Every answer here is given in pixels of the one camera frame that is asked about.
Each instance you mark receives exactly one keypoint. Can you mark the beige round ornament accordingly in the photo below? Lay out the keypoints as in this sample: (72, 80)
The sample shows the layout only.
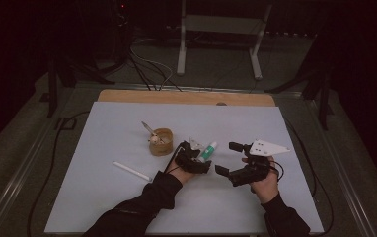
(155, 139)

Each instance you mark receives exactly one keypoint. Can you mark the green and white glue stick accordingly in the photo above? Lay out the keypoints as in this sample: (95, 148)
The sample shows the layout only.
(208, 152)

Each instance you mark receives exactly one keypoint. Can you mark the black rack with red light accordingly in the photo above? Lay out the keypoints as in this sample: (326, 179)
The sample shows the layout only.
(122, 29)

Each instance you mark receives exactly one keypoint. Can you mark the tan paper pen holder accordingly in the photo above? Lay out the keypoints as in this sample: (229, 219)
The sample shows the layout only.
(162, 146)

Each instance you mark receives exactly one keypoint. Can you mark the person's left hand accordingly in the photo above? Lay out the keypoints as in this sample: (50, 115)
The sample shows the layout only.
(181, 173)

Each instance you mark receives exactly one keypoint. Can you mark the black tripod stand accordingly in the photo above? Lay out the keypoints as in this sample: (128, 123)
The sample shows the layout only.
(321, 85)
(55, 82)

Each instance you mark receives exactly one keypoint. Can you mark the white pen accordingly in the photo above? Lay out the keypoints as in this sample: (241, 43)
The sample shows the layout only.
(132, 171)

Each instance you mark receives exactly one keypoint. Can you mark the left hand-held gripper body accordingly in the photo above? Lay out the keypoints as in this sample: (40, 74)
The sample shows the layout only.
(186, 158)

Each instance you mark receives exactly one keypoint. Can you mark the person's right hand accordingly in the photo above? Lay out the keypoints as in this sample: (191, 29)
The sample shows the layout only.
(266, 187)

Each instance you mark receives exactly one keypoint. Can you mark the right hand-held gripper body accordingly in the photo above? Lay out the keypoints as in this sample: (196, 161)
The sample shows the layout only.
(252, 168)

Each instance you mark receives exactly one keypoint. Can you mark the grey metal stand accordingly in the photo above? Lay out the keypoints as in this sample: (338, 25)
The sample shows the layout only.
(219, 24)

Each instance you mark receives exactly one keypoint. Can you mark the clear pen with pink refill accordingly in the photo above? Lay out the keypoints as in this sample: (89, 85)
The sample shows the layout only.
(150, 130)

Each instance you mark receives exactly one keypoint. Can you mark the white table mat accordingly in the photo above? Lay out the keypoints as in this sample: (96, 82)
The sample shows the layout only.
(117, 197)

